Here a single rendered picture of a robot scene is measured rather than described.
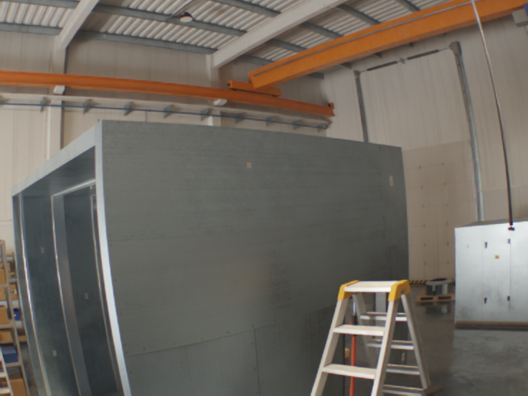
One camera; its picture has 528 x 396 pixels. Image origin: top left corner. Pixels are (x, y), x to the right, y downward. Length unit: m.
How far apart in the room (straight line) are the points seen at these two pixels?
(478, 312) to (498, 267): 1.04
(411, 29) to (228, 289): 8.83
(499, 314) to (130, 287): 7.76
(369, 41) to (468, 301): 6.62
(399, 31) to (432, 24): 0.94
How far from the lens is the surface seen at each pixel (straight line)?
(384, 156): 3.52
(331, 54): 11.64
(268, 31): 11.73
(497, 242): 8.61
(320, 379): 2.31
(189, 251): 2.17
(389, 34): 10.68
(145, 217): 2.05
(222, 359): 2.36
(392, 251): 3.54
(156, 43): 12.51
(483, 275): 8.82
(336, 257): 2.92
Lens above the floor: 2.72
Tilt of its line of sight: 5 degrees up
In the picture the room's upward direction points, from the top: 4 degrees counter-clockwise
